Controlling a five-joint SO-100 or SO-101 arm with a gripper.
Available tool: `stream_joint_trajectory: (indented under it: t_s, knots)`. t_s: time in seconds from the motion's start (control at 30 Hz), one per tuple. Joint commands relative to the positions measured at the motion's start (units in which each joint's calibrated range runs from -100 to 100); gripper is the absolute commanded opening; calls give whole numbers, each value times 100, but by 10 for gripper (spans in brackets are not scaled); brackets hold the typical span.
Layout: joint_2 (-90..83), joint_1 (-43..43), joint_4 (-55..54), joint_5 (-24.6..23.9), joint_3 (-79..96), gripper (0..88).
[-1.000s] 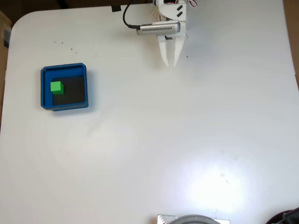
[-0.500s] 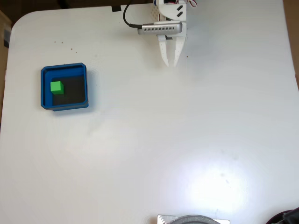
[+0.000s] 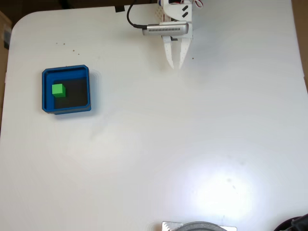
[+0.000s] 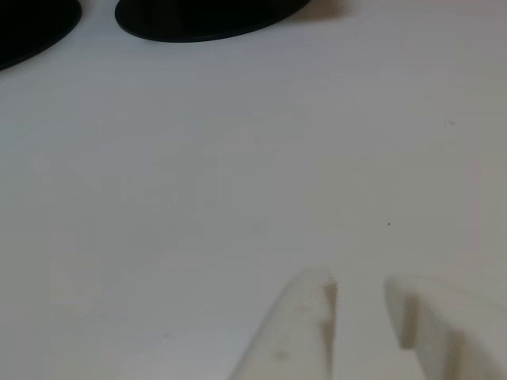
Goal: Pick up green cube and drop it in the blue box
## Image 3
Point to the green cube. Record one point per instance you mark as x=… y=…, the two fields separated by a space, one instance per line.
x=58 y=90

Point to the blue square box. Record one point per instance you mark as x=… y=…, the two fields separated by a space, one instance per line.
x=48 y=106

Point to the black tape piece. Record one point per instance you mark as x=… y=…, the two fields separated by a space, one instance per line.
x=119 y=8

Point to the silver metal plate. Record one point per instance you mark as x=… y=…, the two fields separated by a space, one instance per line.
x=168 y=226

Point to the grey round base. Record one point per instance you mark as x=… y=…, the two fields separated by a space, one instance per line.
x=202 y=226

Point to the black object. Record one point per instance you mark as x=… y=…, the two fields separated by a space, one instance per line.
x=298 y=223

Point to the silver camera box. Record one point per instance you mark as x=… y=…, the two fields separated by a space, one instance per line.
x=166 y=29

